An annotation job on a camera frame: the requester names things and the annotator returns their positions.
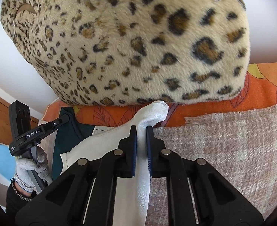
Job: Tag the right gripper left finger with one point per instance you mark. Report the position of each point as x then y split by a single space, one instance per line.
85 193

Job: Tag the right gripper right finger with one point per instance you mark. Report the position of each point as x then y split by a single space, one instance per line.
197 193

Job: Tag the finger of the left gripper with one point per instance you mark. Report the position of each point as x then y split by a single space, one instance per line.
52 126

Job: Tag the green and cream printed t-shirt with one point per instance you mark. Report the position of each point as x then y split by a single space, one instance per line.
132 194

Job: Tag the left forearm black sleeve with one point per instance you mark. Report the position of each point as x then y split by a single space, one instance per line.
15 200

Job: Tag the left hand white glove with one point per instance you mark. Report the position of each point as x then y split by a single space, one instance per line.
40 166

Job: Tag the light blue chair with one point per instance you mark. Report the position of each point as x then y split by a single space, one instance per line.
7 162

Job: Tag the pink plaid bed blanket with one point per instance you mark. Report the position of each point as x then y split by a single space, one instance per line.
241 146

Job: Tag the leopard print cushion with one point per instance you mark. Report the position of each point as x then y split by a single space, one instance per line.
133 52

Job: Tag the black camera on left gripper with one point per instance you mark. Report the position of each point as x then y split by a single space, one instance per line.
20 119

